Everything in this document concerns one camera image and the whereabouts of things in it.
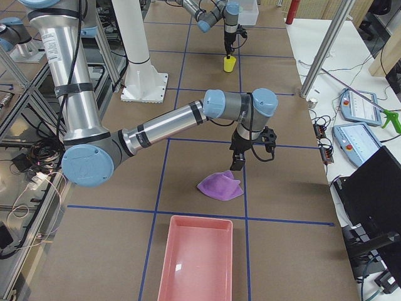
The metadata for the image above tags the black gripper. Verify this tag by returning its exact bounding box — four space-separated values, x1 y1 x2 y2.
224 31 237 60
229 130 251 171

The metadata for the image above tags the yellow plastic cup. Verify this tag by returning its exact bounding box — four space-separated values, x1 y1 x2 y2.
223 56 236 73

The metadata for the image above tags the purple microfiber cloth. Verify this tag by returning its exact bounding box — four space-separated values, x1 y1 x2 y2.
197 170 244 201

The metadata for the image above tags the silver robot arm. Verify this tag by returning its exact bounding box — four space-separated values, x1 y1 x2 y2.
165 0 247 61
19 1 278 187

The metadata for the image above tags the clear plastic storage box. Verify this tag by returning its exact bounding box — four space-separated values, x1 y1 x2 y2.
238 0 259 26

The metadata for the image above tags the red fire extinguisher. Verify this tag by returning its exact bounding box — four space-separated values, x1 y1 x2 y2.
286 0 300 25

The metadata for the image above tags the small metal cylinder weight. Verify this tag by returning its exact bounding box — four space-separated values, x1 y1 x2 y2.
308 98 318 109

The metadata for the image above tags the pink plastic bin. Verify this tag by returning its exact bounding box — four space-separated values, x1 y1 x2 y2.
157 215 233 300

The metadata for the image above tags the blue teach pendant tablet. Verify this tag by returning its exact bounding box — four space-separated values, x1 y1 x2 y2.
333 122 382 167

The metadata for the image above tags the black laptop computer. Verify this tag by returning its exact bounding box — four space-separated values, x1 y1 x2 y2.
332 145 401 251

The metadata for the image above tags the green grabber reach tool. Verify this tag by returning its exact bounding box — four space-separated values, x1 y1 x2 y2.
321 68 401 134

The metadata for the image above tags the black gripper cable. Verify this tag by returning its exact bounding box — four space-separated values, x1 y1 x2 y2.
250 137 276 163

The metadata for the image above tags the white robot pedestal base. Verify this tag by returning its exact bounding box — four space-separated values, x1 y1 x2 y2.
112 0 169 103

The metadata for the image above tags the aluminium frame post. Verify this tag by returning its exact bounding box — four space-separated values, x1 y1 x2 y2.
300 0 355 98

